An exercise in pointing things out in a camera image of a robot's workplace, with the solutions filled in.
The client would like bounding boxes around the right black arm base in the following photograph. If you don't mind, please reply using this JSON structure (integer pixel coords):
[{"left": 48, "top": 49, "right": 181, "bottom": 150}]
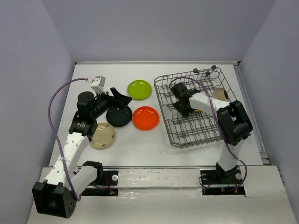
[{"left": 199, "top": 169, "right": 245, "bottom": 196}]

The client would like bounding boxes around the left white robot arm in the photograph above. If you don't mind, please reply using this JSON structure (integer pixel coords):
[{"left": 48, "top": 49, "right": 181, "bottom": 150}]
[{"left": 32, "top": 88, "right": 132, "bottom": 218}]

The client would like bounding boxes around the lime green plate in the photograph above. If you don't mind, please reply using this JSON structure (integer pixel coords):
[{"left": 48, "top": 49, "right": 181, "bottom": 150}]
[{"left": 127, "top": 80, "right": 152, "bottom": 100}]

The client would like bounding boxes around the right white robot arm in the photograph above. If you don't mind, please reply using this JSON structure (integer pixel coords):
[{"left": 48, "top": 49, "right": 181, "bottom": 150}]
[{"left": 170, "top": 82, "right": 253, "bottom": 183}]

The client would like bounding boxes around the orange plate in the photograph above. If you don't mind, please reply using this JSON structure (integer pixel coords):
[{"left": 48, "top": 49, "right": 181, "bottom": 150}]
[{"left": 132, "top": 106, "right": 159, "bottom": 131}]

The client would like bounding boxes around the grey wire dish rack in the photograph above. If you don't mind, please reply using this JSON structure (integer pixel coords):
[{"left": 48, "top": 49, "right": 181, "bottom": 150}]
[{"left": 154, "top": 65, "right": 238, "bottom": 148}]

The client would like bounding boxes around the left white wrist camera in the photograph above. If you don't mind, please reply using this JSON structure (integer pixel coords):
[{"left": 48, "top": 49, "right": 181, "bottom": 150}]
[{"left": 87, "top": 76, "right": 106, "bottom": 95}]

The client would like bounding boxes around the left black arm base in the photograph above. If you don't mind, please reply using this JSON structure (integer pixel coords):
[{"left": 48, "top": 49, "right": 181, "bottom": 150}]
[{"left": 82, "top": 170, "right": 119, "bottom": 196}]

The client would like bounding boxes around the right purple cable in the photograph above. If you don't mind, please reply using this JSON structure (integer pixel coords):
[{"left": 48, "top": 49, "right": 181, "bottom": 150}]
[{"left": 169, "top": 77, "right": 248, "bottom": 193}]

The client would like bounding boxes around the cream plate with black blot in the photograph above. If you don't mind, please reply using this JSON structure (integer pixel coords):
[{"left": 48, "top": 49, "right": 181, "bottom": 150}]
[{"left": 212, "top": 87, "right": 229, "bottom": 102}]

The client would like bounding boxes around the cream plate with floral marks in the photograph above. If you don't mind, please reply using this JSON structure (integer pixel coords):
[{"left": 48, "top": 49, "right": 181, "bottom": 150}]
[{"left": 90, "top": 123, "right": 116, "bottom": 149}]

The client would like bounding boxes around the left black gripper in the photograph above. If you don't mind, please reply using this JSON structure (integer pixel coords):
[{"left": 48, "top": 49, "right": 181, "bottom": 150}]
[{"left": 91, "top": 88, "right": 132, "bottom": 119}]

